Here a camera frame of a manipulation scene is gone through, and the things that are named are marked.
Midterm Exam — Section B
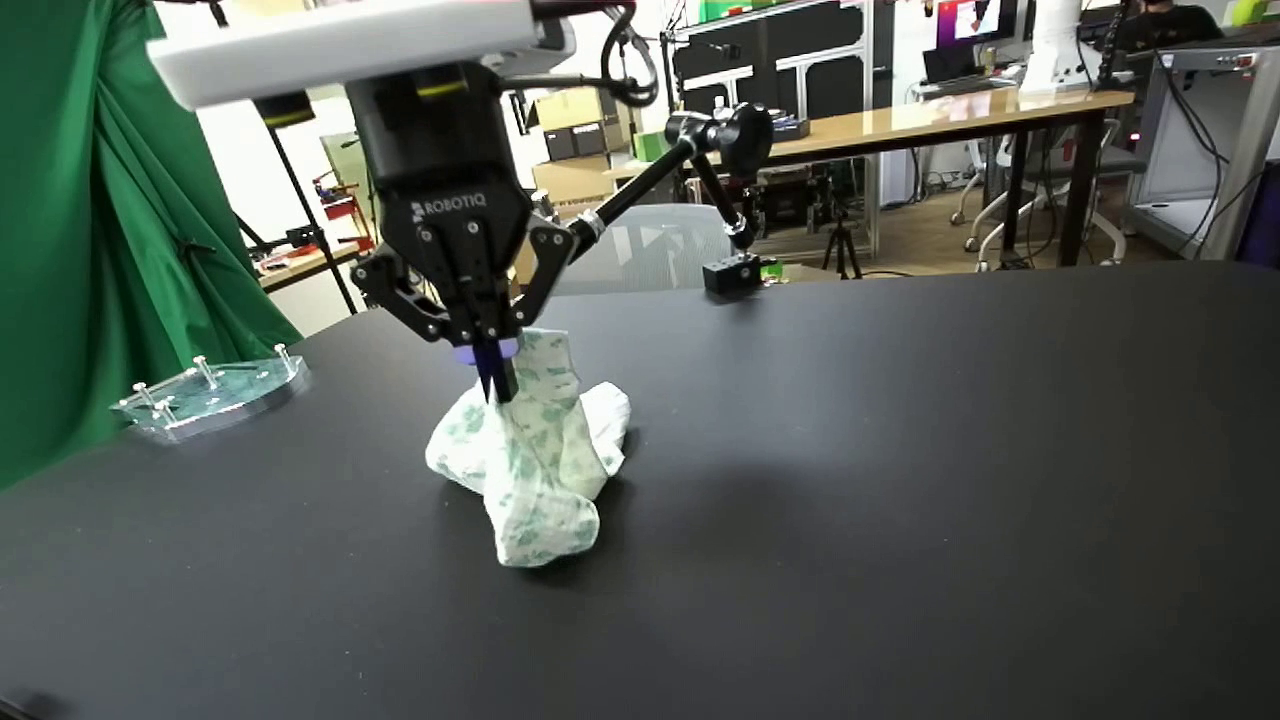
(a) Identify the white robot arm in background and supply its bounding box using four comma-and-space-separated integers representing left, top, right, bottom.
1022, 0, 1089, 93

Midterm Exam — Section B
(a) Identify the green curtain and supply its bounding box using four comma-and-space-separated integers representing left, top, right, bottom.
0, 0, 295, 489

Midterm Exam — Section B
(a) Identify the wooden desk in background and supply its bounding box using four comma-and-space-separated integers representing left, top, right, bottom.
771, 87, 1134, 270

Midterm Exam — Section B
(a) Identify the clear acrylic plate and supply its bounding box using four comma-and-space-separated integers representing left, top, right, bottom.
112, 344, 311, 444

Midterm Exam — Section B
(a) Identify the black articulated camera stand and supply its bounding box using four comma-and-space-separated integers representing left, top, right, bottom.
568, 105, 777, 300

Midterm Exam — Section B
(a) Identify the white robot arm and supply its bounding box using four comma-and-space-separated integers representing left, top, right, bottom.
150, 0, 544, 406

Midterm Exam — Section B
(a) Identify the white and green cloth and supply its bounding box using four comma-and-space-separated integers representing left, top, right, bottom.
425, 328, 632, 569

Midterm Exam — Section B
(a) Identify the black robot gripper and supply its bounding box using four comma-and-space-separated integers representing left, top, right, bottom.
348, 62, 539, 406

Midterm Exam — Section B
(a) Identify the black camera tripod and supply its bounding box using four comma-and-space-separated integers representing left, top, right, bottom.
822, 168, 864, 281

